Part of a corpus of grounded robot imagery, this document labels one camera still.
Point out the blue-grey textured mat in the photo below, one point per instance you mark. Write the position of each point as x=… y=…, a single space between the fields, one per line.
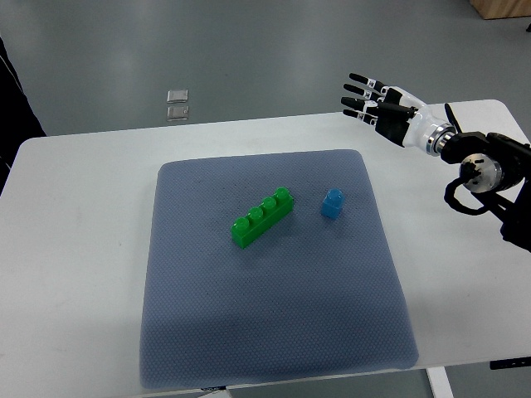
x=312 y=296

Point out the upper metal floor plate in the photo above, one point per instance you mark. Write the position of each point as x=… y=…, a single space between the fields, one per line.
x=177 y=96

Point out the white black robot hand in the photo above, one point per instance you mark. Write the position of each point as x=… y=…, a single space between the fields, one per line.
x=396 y=115

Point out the white table leg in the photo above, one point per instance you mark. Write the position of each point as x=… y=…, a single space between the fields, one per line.
x=439 y=382

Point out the green four-stud toy block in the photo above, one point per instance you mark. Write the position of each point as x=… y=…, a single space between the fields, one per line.
x=259 y=219

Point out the black table control panel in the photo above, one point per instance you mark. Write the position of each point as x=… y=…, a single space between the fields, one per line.
x=510 y=363

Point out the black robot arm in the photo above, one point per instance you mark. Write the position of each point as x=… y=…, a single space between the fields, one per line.
x=494 y=176

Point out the wooden furniture corner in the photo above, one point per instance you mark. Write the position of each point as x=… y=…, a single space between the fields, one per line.
x=501 y=9

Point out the black clothed person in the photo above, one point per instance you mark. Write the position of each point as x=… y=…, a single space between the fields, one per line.
x=18 y=121

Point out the blue toy block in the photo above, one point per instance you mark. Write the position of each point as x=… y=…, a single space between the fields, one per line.
x=332 y=204

